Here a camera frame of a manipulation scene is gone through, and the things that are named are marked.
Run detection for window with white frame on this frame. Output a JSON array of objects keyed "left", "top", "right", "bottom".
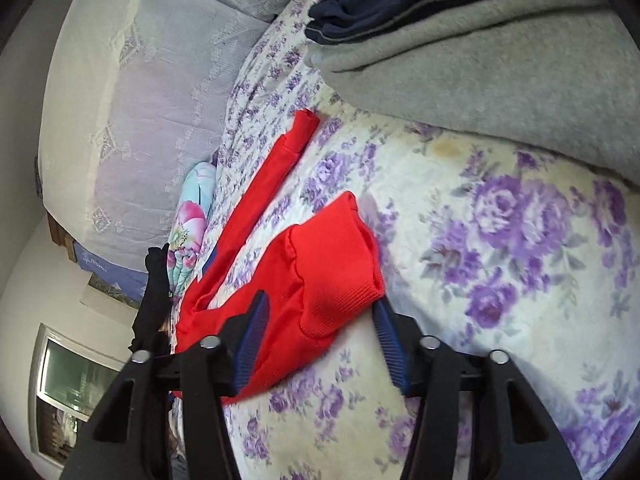
[{"left": 28, "top": 324, "right": 122, "bottom": 469}]

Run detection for purple floral bedspread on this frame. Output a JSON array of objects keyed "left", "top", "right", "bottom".
[{"left": 195, "top": 0, "right": 639, "bottom": 479}]

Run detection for black garment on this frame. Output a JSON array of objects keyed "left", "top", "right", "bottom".
[{"left": 129, "top": 244, "right": 171, "bottom": 353}]

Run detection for red track pants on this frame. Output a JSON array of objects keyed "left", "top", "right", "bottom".
[{"left": 176, "top": 110, "right": 385, "bottom": 398}]

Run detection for grey folded garment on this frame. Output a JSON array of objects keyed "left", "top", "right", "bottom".
[{"left": 306, "top": 0, "right": 639, "bottom": 181}]

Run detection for white lace headboard cover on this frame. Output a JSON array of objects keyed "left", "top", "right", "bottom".
[{"left": 39, "top": 0, "right": 290, "bottom": 270}]

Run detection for turquoise pink floral quilt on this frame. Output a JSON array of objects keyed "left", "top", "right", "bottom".
[{"left": 167, "top": 162, "right": 216, "bottom": 297}]

